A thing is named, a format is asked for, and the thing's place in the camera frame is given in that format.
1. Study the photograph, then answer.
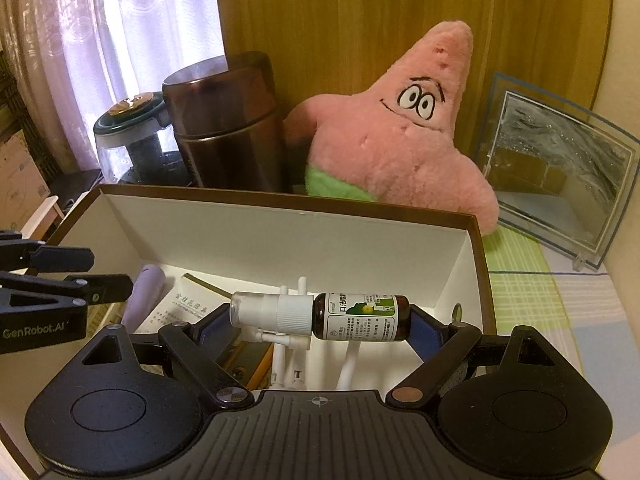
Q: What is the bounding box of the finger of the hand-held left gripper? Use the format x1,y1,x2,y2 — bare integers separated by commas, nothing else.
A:
0,272,134,306
0,230,96,273

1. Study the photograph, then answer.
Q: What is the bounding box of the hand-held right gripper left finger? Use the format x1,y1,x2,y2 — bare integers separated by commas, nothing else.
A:
80,305,253,407

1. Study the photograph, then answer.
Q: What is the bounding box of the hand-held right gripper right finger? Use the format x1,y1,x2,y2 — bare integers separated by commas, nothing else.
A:
387,306,557,405

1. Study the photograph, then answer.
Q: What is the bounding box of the purple cream tube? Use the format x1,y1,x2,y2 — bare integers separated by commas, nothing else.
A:
120,266,164,332

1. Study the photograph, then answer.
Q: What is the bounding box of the white gold carton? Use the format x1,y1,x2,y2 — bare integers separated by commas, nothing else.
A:
135,272,236,337

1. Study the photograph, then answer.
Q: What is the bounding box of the orange utility knife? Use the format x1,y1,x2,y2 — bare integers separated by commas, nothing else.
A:
217,332,275,391

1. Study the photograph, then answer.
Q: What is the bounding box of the white wifi router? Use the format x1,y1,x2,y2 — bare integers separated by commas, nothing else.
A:
257,275,366,392

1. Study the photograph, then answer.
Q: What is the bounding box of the brown spray bottle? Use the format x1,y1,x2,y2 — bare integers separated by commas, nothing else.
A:
230,290,412,344

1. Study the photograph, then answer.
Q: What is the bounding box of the brown cardboard box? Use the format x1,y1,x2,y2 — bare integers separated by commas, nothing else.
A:
0,183,499,480

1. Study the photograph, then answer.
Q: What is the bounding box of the cardboard shipping box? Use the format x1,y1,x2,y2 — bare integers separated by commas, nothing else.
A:
0,130,52,233

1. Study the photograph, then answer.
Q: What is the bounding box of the glass jar with black base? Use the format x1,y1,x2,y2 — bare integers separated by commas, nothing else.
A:
94,91,192,187

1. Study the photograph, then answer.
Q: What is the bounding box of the checked tablecloth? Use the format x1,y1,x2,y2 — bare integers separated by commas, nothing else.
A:
482,232,640,411

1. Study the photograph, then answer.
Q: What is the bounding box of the black storage crate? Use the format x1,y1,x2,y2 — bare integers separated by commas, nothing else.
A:
0,50,57,181

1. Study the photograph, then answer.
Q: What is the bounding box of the pink star plush toy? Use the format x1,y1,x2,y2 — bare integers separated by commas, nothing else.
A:
285,20,501,234

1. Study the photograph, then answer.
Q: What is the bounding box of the brown metal canister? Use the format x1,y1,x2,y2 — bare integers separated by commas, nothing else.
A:
161,51,289,194

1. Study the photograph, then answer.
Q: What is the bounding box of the purple lace curtain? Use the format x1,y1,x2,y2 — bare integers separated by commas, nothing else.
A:
0,0,227,173

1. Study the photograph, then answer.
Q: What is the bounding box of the wooden wardrobe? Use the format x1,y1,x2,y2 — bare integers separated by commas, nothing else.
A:
214,0,615,111

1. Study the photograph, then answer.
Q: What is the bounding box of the glass picture frame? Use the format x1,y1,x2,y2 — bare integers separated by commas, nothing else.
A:
472,72,640,273

